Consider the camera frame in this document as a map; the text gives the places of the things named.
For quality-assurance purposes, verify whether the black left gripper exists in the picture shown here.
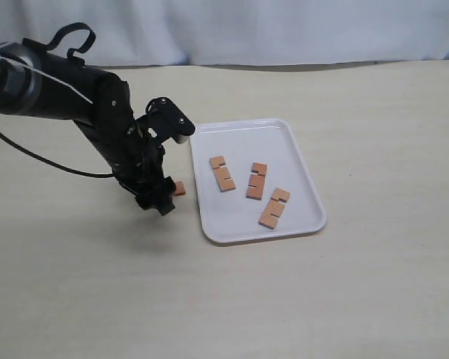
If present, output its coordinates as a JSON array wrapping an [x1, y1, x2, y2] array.
[[115, 115, 175, 216]]

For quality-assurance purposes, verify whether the wooden notched bar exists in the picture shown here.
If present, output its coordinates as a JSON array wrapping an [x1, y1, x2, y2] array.
[[174, 181, 186, 197], [245, 162, 267, 200], [258, 188, 290, 230], [210, 156, 236, 192]]

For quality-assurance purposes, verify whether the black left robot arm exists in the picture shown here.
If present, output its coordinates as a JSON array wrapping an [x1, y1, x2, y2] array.
[[0, 39, 195, 215]]

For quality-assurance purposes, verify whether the white plastic tray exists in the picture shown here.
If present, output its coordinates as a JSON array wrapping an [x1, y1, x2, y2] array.
[[191, 118, 327, 245]]

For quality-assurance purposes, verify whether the light blue backdrop curtain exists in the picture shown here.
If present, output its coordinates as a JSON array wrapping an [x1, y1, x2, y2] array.
[[0, 1, 449, 67]]

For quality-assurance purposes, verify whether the white zip tie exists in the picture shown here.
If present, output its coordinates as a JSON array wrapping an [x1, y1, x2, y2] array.
[[0, 42, 93, 105]]

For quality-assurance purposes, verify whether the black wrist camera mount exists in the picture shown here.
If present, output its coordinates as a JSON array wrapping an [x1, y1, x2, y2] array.
[[144, 97, 195, 144]]

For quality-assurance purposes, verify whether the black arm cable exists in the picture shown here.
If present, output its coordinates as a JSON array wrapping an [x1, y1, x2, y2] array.
[[0, 110, 115, 178]]

